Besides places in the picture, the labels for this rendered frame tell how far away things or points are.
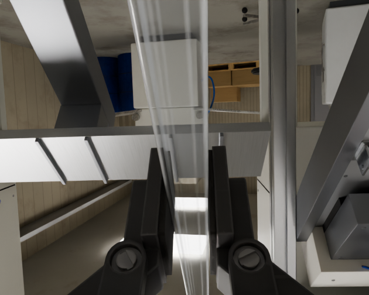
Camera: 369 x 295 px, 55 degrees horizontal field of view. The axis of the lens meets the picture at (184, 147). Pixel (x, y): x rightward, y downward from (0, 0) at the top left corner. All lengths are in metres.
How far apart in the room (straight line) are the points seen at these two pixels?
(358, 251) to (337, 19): 3.09
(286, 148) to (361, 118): 0.25
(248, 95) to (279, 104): 7.43
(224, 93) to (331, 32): 4.19
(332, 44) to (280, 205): 2.97
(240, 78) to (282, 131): 6.37
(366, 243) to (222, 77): 6.60
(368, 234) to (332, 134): 0.17
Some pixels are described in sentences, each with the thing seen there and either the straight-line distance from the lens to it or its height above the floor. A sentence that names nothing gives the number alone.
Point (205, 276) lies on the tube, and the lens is 0.20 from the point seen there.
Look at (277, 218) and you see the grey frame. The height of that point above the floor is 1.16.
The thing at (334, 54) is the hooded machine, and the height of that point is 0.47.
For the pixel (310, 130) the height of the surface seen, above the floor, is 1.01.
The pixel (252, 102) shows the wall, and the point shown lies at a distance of 8.07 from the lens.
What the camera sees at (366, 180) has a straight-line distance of 0.56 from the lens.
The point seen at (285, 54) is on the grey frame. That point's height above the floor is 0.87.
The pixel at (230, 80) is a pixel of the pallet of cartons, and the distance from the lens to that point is 7.06.
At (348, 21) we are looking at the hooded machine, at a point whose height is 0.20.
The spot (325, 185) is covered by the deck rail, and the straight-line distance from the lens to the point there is 0.53.
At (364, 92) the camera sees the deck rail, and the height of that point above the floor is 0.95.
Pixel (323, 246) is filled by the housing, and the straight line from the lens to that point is 0.66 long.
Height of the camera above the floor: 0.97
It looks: 5 degrees up
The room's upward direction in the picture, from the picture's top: 178 degrees clockwise
